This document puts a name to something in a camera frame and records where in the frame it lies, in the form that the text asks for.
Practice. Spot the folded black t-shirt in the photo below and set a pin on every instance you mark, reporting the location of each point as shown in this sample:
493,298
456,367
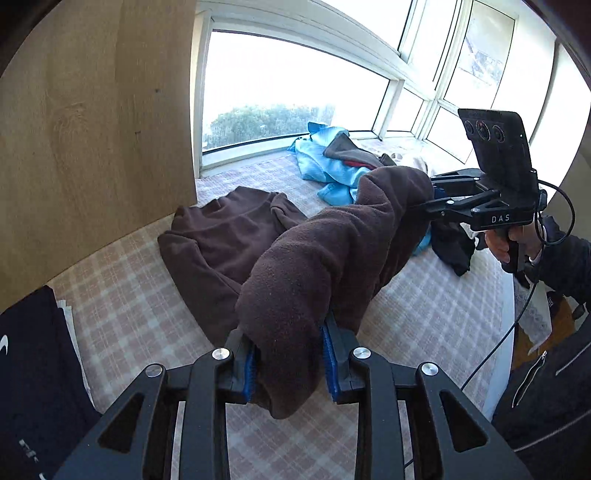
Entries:
37,369

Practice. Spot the white lace cloth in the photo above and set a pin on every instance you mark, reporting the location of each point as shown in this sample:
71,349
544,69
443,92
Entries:
533,314

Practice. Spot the light wooden board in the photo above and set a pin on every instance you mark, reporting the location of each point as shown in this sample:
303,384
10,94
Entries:
92,138

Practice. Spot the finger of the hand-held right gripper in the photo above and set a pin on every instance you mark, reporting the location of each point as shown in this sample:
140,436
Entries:
455,206
461,180

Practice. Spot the blue striped shirt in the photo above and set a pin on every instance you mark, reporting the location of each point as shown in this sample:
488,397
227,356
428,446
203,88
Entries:
318,161

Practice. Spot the white knit garment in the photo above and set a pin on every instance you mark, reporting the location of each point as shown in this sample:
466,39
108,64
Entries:
411,159

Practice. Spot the person's right forearm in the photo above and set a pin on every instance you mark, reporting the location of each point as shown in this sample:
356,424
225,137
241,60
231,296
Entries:
568,258

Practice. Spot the pink plaid blanket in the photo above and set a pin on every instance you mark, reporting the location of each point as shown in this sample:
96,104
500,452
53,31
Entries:
415,314

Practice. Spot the person's black zip jacket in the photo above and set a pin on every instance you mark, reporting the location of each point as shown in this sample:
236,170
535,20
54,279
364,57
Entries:
549,406

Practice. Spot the person's right hand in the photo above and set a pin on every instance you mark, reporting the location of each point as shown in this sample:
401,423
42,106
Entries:
496,247

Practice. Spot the white window frame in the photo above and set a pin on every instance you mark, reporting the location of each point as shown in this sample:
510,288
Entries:
406,60

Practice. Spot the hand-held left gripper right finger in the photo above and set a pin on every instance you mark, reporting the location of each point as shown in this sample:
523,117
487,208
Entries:
330,369

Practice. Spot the black garment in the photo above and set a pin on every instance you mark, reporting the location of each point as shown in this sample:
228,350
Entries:
455,247

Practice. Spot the red garment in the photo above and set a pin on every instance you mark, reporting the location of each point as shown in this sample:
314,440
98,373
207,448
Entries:
354,163

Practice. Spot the grey garment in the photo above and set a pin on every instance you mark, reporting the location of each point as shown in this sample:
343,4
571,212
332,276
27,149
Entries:
351,147

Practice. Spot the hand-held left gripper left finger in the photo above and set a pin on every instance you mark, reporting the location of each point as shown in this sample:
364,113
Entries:
249,376

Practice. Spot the brown fleece sweater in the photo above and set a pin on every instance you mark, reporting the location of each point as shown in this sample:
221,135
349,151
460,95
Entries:
314,267

